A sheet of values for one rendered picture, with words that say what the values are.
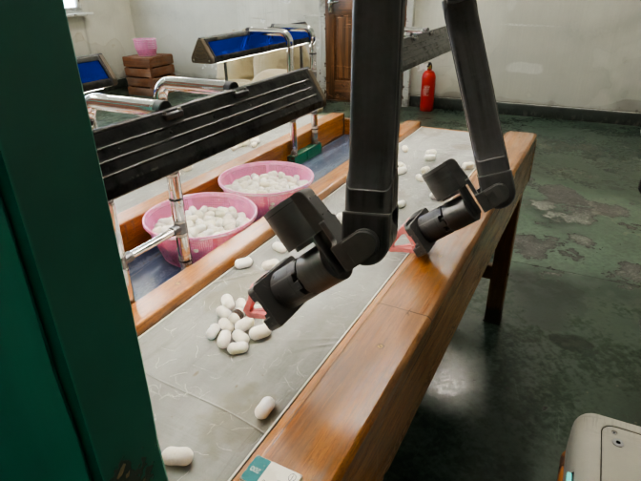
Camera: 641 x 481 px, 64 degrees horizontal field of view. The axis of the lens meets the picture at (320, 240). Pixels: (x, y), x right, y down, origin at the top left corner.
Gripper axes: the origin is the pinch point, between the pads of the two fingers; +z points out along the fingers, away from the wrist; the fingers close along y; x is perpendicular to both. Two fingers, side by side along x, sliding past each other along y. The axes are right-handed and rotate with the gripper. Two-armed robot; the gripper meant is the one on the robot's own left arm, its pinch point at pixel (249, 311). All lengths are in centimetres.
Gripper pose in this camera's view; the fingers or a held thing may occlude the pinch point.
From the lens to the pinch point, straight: 78.6
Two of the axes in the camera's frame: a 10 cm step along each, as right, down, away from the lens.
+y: -4.8, 4.1, -7.7
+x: 5.9, 8.0, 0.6
